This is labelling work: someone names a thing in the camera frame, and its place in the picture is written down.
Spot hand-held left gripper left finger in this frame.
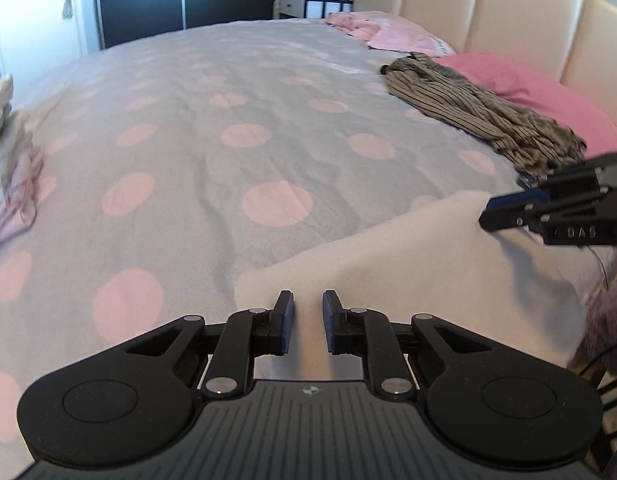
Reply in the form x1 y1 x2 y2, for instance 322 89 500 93
123 290 295 402

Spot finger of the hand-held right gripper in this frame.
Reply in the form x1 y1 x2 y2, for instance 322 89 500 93
486 188 549 212
478 204 545 234

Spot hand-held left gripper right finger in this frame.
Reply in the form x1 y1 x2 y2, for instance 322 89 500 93
322 290 491 402

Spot white shirt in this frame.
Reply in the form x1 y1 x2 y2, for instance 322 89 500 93
236 190 614 382

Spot pale crumpled clothes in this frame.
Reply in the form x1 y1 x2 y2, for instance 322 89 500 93
0 72 46 252

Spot purple fleece robe sleeve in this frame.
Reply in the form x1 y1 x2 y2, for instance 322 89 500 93
571 265 617 376

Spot striped beige shirt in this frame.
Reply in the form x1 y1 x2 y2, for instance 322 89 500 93
381 52 589 181

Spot plain pink pillow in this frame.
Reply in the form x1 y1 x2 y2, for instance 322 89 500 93
433 52 617 161

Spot beige padded headboard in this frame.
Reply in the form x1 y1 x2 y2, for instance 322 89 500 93
355 0 617 126

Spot printed pink pillow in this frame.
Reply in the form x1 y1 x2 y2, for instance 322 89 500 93
325 10 457 58

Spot polka dot bed cover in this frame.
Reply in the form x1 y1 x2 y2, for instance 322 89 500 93
0 17 617 443

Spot white nightstand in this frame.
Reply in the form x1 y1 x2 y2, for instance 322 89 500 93
273 0 356 22

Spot black sliding wardrobe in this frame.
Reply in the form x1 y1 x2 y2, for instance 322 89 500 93
96 0 294 51

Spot white door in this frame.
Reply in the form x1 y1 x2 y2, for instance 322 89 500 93
0 0 102 67

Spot black cable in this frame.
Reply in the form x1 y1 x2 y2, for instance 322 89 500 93
577 341 617 378

